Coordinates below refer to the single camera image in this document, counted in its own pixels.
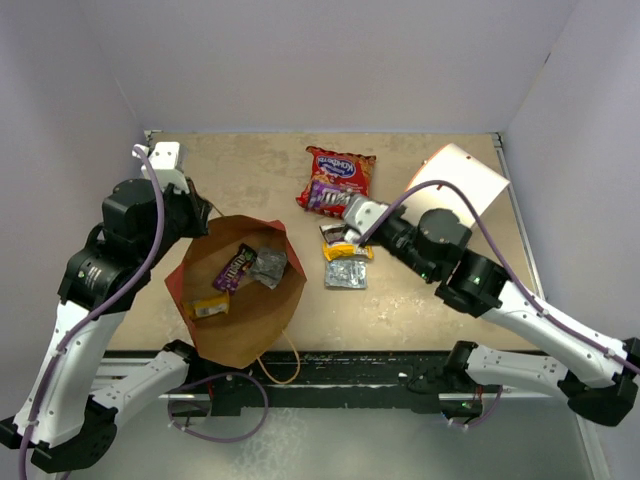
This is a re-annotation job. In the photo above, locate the yellow snack bar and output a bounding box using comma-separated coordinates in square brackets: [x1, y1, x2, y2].
[322, 242, 374, 262]

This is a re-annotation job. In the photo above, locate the white cylindrical appliance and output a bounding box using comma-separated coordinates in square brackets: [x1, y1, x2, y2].
[403, 143, 509, 228]

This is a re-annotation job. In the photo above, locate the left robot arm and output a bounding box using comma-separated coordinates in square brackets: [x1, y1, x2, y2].
[1, 178, 212, 479]

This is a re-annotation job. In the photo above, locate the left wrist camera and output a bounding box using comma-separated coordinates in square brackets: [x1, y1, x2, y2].
[132, 142, 190, 193]

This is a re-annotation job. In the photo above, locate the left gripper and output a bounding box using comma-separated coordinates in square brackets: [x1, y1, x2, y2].
[139, 176, 212, 269]

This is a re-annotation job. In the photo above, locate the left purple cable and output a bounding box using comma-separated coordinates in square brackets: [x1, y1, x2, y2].
[18, 144, 166, 480]

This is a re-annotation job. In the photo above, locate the silver blister pack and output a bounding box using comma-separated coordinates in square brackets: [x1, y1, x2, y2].
[324, 259, 367, 290]
[249, 247, 288, 290]

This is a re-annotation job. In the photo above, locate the red cookie snack packet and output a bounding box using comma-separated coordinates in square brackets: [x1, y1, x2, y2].
[296, 146, 377, 209]

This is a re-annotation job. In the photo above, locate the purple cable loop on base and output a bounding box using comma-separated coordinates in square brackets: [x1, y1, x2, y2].
[167, 372, 271, 444]

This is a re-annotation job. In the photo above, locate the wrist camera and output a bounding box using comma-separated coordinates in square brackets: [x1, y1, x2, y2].
[343, 194, 390, 245]
[132, 142, 190, 193]

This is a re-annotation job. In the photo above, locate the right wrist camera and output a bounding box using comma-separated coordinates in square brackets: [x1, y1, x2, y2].
[343, 194, 390, 245]

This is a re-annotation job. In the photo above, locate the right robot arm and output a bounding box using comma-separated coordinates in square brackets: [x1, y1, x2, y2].
[352, 202, 639, 427]

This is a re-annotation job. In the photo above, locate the purple candy packet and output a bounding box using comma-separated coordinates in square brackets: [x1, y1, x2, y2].
[212, 243, 257, 295]
[304, 180, 357, 241]

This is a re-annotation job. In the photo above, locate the yellow snack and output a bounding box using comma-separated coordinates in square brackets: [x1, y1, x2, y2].
[182, 292, 230, 320]

